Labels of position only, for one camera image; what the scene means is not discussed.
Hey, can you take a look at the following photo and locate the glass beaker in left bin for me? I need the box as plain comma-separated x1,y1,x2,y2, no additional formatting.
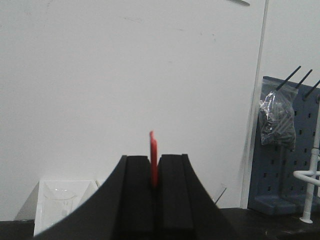
44,188,77,227

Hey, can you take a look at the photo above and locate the left white storage bin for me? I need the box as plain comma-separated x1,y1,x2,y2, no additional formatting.
33,178,101,237

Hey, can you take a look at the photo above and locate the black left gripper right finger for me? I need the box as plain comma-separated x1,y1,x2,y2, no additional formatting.
156,154,242,240

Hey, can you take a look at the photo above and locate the blue pegboard drying rack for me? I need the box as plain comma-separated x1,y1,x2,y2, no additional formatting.
248,84,320,215

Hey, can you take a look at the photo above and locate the clear plastic bag of pegs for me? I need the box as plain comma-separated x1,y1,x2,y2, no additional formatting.
258,77,299,150

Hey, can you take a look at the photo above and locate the white lab stand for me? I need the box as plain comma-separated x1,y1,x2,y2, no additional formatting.
293,108,320,224

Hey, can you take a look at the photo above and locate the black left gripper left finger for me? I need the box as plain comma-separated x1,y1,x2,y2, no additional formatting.
34,155,154,240

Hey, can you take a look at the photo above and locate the red plastic spoon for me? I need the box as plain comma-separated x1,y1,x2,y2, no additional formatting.
149,130,158,188

